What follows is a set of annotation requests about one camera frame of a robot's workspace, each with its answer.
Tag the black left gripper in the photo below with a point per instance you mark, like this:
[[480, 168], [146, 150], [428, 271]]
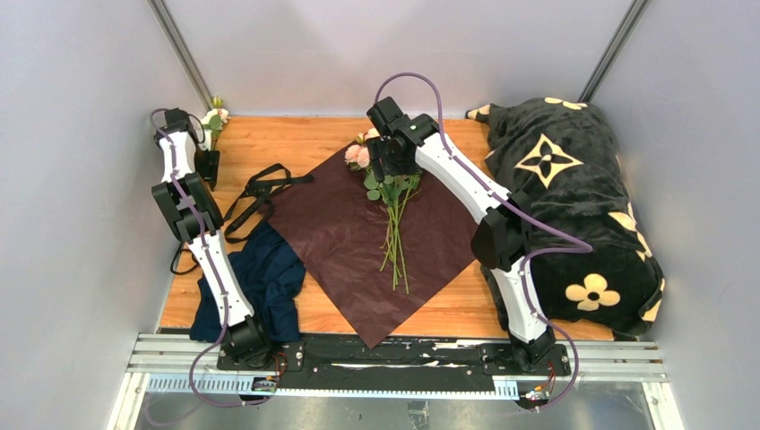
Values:
[[211, 174]]

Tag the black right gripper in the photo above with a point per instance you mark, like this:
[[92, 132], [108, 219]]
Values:
[[382, 167]]

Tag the pink fake rose stem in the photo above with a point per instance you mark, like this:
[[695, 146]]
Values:
[[214, 122]]

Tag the pink fake flower bouquet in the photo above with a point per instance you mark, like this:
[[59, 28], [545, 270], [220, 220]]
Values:
[[394, 192]]

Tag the dark red wrapping paper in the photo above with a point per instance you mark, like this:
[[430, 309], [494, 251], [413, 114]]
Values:
[[339, 235]]

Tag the black floral plush blanket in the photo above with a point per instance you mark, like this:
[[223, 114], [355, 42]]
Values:
[[591, 261]]

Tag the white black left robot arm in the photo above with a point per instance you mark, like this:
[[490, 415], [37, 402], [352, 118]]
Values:
[[194, 219]]

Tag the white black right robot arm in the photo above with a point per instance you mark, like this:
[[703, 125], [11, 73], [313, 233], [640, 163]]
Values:
[[500, 243]]

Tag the navy blue cloth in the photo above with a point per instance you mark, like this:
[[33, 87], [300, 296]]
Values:
[[270, 276]]

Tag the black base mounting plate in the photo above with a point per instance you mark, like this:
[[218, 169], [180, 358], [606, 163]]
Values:
[[345, 363]]

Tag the aluminium frame rail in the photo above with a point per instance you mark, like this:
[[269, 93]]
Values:
[[172, 382]]

